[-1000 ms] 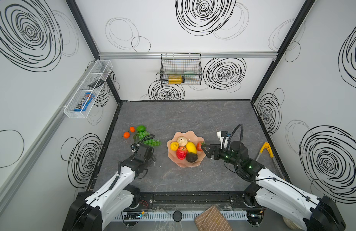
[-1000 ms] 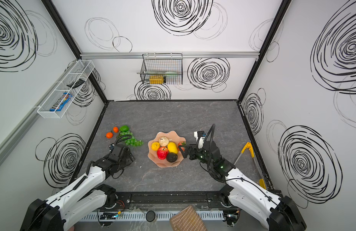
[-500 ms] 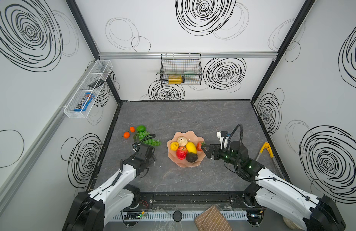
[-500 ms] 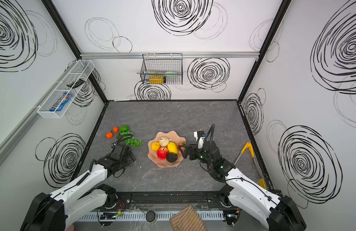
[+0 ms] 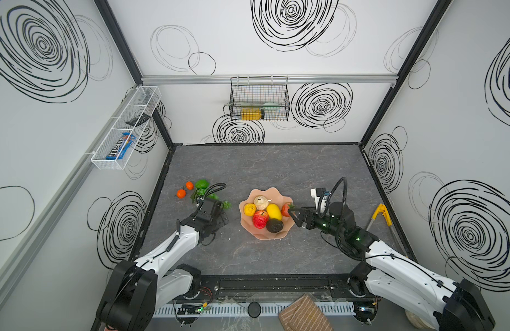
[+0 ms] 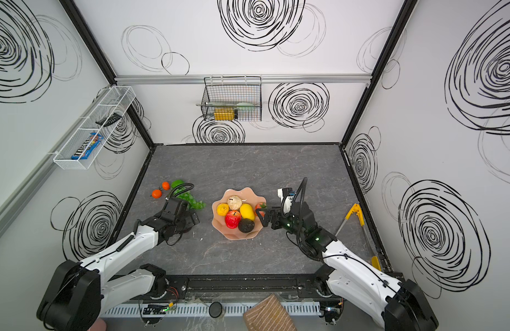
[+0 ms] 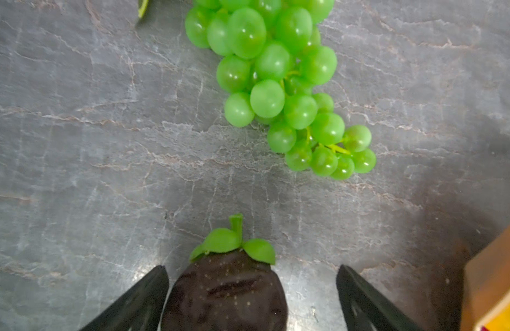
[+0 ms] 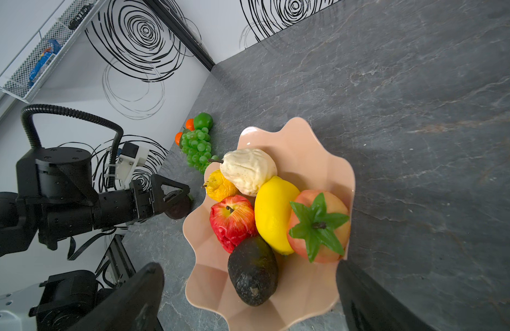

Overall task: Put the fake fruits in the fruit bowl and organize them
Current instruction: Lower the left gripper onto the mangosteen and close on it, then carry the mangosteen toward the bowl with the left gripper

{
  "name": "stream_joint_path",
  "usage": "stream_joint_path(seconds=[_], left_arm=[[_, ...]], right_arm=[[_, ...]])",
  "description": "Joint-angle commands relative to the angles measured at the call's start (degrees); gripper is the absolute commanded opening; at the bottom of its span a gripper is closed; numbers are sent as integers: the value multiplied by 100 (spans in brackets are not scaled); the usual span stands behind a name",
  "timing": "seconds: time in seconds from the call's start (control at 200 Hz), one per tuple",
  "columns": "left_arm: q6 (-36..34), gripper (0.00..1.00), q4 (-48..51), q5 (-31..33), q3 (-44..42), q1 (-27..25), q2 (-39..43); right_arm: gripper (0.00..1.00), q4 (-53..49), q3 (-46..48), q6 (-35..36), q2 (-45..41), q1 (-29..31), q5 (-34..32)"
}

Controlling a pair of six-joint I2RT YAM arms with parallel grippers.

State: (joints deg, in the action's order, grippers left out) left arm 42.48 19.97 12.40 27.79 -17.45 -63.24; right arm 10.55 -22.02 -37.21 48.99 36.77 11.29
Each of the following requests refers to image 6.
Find black remote control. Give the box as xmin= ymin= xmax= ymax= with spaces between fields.
xmin=96 ymin=113 xmax=122 ymax=128

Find black wire wall basket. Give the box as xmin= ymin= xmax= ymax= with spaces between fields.
xmin=196 ymin=75 xmax=263 ymax=121

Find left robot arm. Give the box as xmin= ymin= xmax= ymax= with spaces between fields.
xmin=36 ymin=198 xmax=200 ymax=330

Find striped brown cloth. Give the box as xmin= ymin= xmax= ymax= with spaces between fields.
xmin=242 ymin=295 xmax=297 ymax=331

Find green fake grapes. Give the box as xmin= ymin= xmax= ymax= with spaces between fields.
xmin=176 ymin=190 xmax=206 ymax=210

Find yellow handled tongs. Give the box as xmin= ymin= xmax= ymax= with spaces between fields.
xmin=334 ymin=204 xmax=383 ymax=271

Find yellow fake lemon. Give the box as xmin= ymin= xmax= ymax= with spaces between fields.
xmin=239 ymin=204 xmax=256 ymax=221

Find blue candy packet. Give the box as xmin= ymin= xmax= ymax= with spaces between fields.
xmin=71 ymin=132 xmax=104 ymax=160

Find pink wavy fruit bowl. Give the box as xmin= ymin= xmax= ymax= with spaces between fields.
xmin=212 ymin=187 xmax=266 ymax=241

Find green fake lime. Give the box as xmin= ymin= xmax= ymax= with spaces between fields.
xmin=171 ymin=179 xmax=185 ymax=189

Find yellow sponge in basket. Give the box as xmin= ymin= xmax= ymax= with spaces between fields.
xmin=213 ymin=108 xmax=236 ymax=121

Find red fake apple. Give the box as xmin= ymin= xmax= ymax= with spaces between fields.
xmin=225 ymin=210 xmax=242 ymax=229

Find yellow fake pear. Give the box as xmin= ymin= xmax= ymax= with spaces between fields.
xmin=216 ymin=203 xmax=230 ymax=217

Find green item in basket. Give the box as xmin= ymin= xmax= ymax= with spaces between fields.
xmin=200 ymin=102 xmax=258 ymax=109

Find pink cup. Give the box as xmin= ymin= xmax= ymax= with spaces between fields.
xmin=88 ymin=319 xmax=107 ymax=331

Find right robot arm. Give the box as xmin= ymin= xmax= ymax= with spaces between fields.
xmin=255 ymin=188 xmax=439 ymax=330

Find white slotted cable duct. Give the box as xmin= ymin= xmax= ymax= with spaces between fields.
xmin=100 ymin=301 xmax=321 ymax=319

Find white wire wall shelf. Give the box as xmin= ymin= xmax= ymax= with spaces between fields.
xmin=53 ymin=86 xmax=136 ymax=170

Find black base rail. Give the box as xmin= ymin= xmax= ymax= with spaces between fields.
xmin=166 ymin=274 xmax=336 ymax=299

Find dark fake avocado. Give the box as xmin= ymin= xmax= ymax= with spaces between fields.
xmin=238 ymin=219 xmax=255 ymax=234

